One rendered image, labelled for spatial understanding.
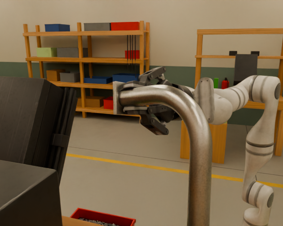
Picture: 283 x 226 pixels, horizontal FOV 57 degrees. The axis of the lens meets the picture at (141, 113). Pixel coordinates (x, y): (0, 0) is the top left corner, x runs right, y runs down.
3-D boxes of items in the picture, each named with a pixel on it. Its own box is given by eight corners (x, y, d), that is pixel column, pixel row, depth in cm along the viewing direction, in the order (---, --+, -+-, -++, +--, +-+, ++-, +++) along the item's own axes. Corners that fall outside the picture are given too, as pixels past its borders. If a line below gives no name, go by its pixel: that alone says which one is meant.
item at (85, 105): (142, 124, 584) (142, 20, 528) (31, 113, 675) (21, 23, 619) (149, 118, 634) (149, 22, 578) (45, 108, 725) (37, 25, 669)
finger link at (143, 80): (144, 91, 48) (126, 88, 44) (144, 75, 48) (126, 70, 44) (151, 90, 47) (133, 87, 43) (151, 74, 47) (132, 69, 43)
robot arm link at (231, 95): (183, 111, 71) (211, 102, 80) (210, 128, 66) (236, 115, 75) (192, 88, 67) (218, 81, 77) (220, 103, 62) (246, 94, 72)
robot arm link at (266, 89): (285, 74, 87) (278, 143, 95) (256, 72, 93) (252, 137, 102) (275, 80, 81) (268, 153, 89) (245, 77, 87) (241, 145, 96)
